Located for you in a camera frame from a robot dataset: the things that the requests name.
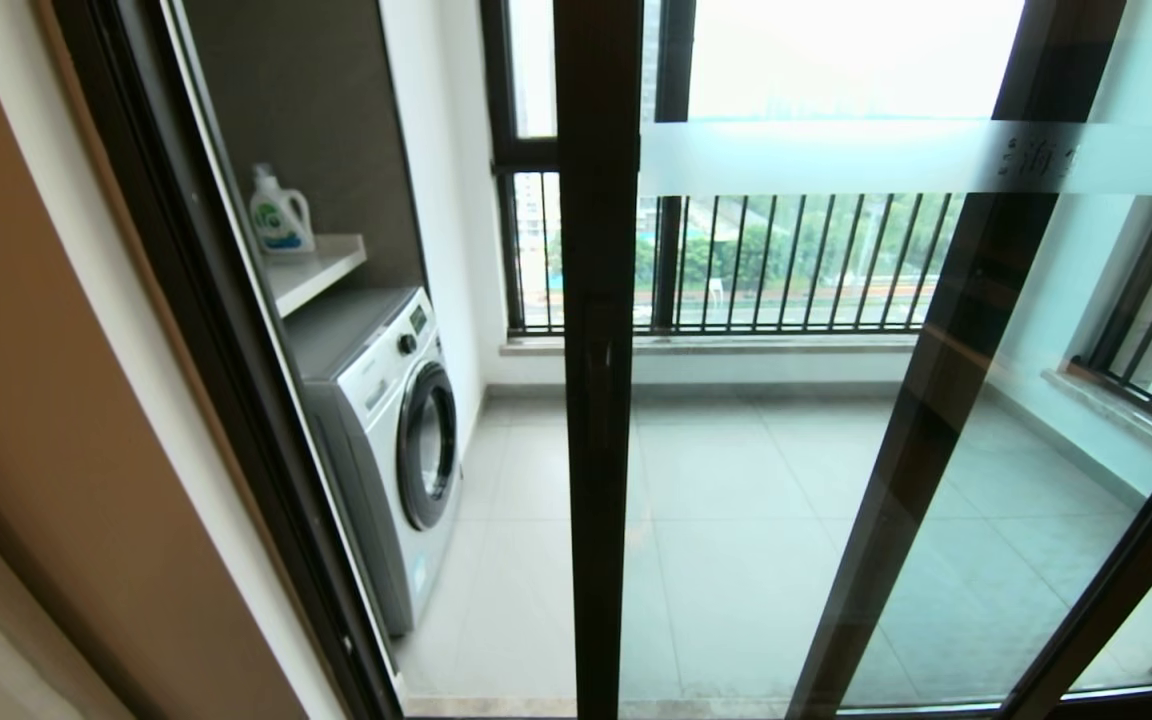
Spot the glass sliding door with handle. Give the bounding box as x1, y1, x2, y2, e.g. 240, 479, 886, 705
552, 0, 1152, 720

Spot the long stone window sill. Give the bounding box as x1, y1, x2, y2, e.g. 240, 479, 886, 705
499, 335, 922, 358

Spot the silver front-load washing machine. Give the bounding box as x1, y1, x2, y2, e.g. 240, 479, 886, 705
286, 287, 464, 638

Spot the long black window railing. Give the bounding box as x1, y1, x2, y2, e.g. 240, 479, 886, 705
498, 170, 957, 336

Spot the white shelf board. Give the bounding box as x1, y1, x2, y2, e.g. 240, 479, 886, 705
264, 233, 369, 318

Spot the grey high-rise building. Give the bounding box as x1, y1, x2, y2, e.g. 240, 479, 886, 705
516, 0, 662, 136

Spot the white detergent bottle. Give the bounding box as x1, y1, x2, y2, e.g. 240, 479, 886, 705
248, 163, 317, 254

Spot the dark brown niche panel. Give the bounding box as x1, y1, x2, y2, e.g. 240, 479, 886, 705
181, 0, 427, 296

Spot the short stone window sill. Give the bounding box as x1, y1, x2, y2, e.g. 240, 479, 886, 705
1041, 365, 1152, 471

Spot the short black window railing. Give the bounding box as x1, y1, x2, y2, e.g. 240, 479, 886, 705
1071, 195, 1152, 433

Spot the black window frame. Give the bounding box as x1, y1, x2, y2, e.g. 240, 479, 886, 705
481, 0, 699, 336

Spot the dark outer door frame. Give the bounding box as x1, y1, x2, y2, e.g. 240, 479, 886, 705
48, 0, 407, 720

